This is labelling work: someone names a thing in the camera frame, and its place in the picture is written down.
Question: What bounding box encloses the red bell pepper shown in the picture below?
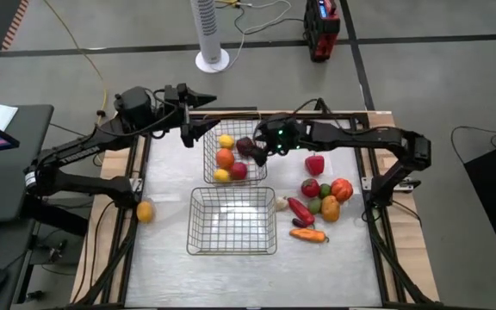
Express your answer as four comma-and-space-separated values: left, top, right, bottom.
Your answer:
304, 154, 326, 177

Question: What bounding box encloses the red chili pepper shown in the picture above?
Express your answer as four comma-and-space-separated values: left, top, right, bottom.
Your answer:
287, 196, 316, 226

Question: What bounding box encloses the black table frame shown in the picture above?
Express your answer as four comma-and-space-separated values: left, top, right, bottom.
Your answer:
73, 107, 437, 310

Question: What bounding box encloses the red black power station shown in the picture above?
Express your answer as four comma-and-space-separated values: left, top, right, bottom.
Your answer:
302, 0, 342, 63

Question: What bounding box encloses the orange ribbed tomato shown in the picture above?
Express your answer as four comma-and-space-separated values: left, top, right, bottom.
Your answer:
330, 177, 355, 202

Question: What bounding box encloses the yellow orange mango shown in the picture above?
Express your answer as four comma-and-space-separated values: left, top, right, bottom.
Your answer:
136, 201, 156, 225

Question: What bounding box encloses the white floor cable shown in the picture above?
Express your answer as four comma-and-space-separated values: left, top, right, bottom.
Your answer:
213, 0, 295, 72

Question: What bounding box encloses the thin black cable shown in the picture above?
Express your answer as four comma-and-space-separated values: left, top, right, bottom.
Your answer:
449, 125, 496, 154

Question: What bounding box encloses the white tower fan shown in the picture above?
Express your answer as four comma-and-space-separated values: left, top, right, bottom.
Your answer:
189, 0, 231, 74

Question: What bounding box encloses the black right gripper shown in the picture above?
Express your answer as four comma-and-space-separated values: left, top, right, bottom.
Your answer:
252, 118, 277, 168

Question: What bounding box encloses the red apple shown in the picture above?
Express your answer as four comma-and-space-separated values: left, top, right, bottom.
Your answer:
229, 161, 249, 182

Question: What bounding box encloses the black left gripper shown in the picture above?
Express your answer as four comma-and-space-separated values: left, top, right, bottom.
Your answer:
163, 83, 222, 148

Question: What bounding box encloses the red strawberry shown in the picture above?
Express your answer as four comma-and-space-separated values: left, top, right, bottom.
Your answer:
301, 177, 321, 199

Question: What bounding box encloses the black desk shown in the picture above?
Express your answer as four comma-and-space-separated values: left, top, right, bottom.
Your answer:
0, 104, 55, 223

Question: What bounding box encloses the yellow floor cable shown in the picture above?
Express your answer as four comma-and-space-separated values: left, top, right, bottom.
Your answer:
42, 0, 109, 130

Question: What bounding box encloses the orange carrot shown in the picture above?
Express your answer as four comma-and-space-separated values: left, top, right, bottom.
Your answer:
288, 227, 330, 244

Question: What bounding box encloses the gold wire basket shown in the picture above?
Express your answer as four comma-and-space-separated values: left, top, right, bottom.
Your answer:
186, 185, 278, 256
202, 112, 269, 187

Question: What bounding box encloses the dark purple plum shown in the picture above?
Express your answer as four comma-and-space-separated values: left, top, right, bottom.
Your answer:
235, 136, 257, 158

